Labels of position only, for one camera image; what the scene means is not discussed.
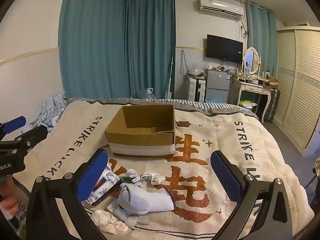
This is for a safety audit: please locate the cream vanity desk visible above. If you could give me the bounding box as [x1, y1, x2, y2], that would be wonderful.
[229, 76, 273, 120]

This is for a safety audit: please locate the yellow bag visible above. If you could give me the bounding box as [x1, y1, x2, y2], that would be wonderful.
[239, 99, 258, 109]

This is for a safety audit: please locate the clear water jug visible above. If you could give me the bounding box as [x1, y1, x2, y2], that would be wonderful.
[139, 88, 157, 100]

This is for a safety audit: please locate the white mop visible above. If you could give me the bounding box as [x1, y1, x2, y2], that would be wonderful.
[165, 52, 175, 99]

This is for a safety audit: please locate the white suitcase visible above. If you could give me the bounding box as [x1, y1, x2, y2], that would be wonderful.
[188, 77, 206, 102]

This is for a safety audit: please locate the white air conditioner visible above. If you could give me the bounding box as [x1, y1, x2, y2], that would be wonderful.
[198, 0, 245, 19]

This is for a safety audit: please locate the white face mask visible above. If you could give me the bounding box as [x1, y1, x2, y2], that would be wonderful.
[140, 172, 166, 185]

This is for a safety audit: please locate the dark suitcase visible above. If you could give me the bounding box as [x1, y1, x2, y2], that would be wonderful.
[262, 87, 280, 123]

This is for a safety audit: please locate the white and blue tissue pack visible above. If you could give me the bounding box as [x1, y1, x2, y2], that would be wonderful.
[86, 165, 123, 207]

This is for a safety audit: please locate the white sock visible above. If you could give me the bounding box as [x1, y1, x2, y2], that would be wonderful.
[116, 182, 175, 215]

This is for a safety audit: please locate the oval vanity mirror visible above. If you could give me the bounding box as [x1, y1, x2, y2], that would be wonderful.
[243, 47, 262, 75]

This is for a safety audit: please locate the cream louvred wardrobe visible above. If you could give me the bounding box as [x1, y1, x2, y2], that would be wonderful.
[272, 25, 320, 155]

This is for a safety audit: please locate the cream cloth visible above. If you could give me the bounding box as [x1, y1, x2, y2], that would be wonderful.
[90, 209, 132, 235]

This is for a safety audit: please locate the grey small fridge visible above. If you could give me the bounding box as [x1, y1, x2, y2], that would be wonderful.
[204, 68, 232, 103]

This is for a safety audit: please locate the checkered bedsheet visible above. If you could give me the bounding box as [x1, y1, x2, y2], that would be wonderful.
[30, 91, 259, 133]

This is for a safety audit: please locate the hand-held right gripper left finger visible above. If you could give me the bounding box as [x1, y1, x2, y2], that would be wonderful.
[26, 148, 118, 240]

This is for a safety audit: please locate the cardboard box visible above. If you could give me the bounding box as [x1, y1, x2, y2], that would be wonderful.
[104, 104, 176, 158]

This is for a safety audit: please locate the printed cream blanket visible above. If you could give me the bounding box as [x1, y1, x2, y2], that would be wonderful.
[12, 97, 315, 240]

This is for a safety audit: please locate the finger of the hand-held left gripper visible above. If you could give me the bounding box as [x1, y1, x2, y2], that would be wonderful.
[0, 116, 27, 142]
[0, 124, 48, 155]

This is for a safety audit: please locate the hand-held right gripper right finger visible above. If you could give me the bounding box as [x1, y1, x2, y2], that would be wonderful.
[210, 150, 293, 240]

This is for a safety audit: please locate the clear plastic bag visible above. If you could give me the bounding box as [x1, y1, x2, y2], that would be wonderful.
[191, 67, 205, 78]

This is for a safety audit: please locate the black wall television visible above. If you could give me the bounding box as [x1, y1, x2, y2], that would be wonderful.
[206, 34, 244, 64]

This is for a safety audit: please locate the person's left hand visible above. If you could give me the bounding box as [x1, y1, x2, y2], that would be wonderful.
[0, 177, 19, 217]

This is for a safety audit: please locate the black wall cable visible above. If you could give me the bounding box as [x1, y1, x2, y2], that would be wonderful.
[180, 50, 193, 80]

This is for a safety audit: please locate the teal curtain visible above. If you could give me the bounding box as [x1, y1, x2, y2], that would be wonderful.
[245, 2, 278, 77]
[58, 0, 130, 100]
[124, 0, 176, 100]

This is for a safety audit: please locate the white cloth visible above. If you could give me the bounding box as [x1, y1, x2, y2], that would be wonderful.
[107, 200, 151, 227]

